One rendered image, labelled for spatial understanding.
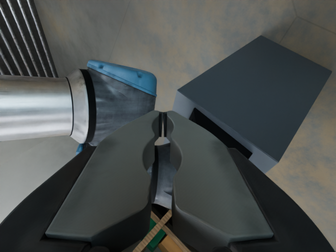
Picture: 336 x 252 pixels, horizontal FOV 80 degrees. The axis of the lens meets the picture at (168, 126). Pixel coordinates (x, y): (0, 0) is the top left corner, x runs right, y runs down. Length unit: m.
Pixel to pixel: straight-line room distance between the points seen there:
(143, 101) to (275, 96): 0.41
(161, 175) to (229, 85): 0.33
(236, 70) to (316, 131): 0.54
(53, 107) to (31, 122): 0.04
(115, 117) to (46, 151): 3.61
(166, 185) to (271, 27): 0.75
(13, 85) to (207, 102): 0.41
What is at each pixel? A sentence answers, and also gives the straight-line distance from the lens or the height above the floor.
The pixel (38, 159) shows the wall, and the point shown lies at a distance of 3.94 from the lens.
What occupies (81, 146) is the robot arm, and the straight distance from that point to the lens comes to 0.51.
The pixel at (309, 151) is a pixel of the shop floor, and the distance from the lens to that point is 1.18.
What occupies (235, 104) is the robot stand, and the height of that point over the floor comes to 0.47.
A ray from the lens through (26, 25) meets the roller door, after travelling 2.94.
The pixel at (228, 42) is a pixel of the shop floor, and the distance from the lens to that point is 1.07.
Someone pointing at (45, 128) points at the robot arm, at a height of 0.86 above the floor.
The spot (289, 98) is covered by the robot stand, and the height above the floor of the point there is 0.31.
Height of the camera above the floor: 0.91
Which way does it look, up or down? 33 degrees down
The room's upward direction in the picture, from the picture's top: 128 degrees counter-clockwise
